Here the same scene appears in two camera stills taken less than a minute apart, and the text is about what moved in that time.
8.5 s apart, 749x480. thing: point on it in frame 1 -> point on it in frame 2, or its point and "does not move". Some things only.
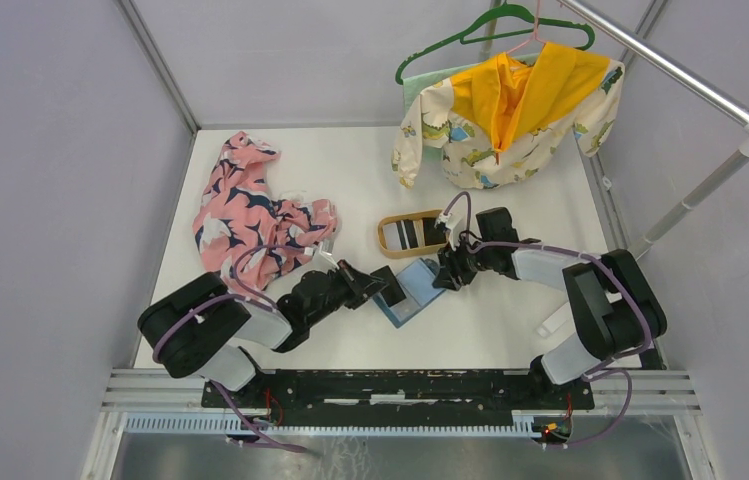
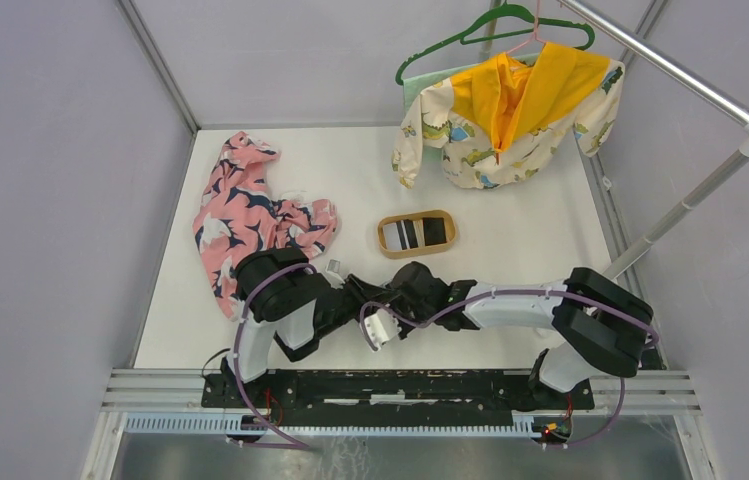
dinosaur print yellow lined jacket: [500, 121] does not move
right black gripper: [451, 269] -> [395, 303]
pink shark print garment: [242, 228] does not move
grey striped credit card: [407, 234] does not move
